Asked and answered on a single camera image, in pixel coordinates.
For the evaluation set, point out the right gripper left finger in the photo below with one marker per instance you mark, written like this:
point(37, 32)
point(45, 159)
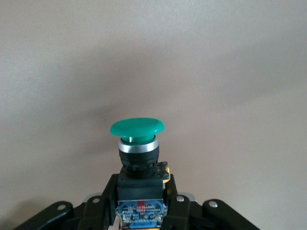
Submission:
point(96, 215)

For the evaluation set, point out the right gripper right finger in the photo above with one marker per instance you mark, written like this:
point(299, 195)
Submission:
point(187, 215)

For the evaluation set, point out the green mushroom push button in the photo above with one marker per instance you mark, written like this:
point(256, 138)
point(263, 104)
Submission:
point(138, 128)

